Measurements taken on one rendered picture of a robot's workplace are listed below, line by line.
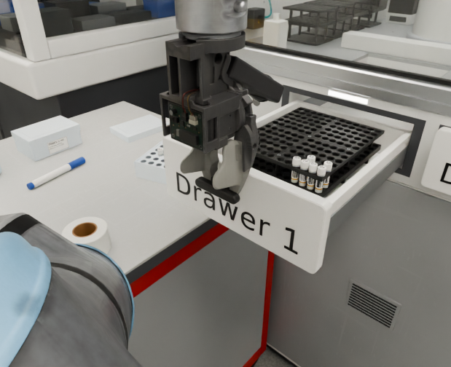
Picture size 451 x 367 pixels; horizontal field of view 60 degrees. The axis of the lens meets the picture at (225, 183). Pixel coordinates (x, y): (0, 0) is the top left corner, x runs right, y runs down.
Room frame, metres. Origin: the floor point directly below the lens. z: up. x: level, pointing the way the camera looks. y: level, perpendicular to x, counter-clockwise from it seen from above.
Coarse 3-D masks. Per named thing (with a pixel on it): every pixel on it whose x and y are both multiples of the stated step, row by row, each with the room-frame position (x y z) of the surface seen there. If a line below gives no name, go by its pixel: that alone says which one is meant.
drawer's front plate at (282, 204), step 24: (168, 144) 0.55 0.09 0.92; (168, 168) 0.55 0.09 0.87; (168, 192) 0.56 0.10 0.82; (192, 192) 0.52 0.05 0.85; (240, 192) 0.45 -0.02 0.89; (264, 192) 0.43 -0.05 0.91; (288, 192) 0.40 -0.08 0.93; (216, 216) 0.48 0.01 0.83; (240, 216) 0.45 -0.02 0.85; (264, 216) 0.42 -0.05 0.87; (288, 216) 0.40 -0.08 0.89; (312, 216) 0.38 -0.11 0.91; (264, 240) 0.42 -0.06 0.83; (288, 240) 0.40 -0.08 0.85; (312, 240) 0.38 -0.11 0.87; (312, 264) 0.37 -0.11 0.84
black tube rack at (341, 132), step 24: (288, 120) 0.69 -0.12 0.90; (312, 120) 0.70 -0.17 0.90; (336, 120) 0.69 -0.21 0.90; (264, 144) 0.59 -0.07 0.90; (288, 144) 0.60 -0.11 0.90; (312, 144) 0.59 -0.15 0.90; (336, 144) 0.59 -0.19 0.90; (360, 144) 0.60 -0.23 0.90; (264, 168) 0.56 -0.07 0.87; (336, 168) 0.51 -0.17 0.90; (312, 192) 0.49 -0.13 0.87
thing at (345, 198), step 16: (272, 112) 0.75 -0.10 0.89; (288, 112) 0.78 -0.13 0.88; (336, 112) 0.75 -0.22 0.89; (384, 128) 0.68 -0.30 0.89; (400, 128) 0.67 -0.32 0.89; (384, 144) 0.67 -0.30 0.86; (400, 144) 0.60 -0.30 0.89; (384, 160) 0.56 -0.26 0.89; (400, 160) 0.62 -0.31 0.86; (352, 176) 0.59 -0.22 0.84; (368, 176) 0.51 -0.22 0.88; (384, 176) 0.56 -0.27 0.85; (336, 192) 0.45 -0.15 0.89; (352, 192) 0.47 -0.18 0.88; (368, 192) 0.52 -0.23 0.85; (336, 208) 0.44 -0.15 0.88; (352, 208) 0.48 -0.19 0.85; (336, 224) 0.44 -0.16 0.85
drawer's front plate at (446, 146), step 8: (440, 128) 0.60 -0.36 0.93; (448, 128) 0.59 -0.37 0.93; (440, 136) 0.59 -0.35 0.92; (448, 136) 0.58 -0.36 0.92; (440, 144) 0.58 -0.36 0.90; (448, 144) 0.58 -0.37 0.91; (432, 152) 0.59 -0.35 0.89; (440, 152) 0.58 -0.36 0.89; (448, 152) 0.57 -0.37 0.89; (432, 160) 0.59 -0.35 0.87; (440, 160) 0.58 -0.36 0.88; (448, 160) 0.57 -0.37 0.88; (432, 168) 0.58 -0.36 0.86; (440, 168) 0.58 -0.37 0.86; (448, 168) 0.57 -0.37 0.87; (424, 176) 0.59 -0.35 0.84; (432, 176) 0.58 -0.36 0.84; (440, 176) 0.57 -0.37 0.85; (448, 176) 0.57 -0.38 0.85; (424, 184) 0.59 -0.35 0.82; (432, 184) 0.58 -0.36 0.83; (440, 184) 0.57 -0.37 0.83; (448, 184) 0.56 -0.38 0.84; (448, 192) 0.56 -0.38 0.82
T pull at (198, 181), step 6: (198, 180) 0.46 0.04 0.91; (204, 180) 0.46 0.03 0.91; (198, 186) 0.46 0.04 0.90; (204, 186) 0.45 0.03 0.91; (210, 186) 0.44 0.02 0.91; (210, 192) 0.44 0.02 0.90; (216, 192) 0.43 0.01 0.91; (222, 192) 0.43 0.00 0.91; (228, 192) 0.42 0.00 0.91; (234, 192) 0.42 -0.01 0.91; (222, 198) 0.43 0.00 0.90; (228, 198) 0.42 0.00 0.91; (234, 198) 0.42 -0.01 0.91
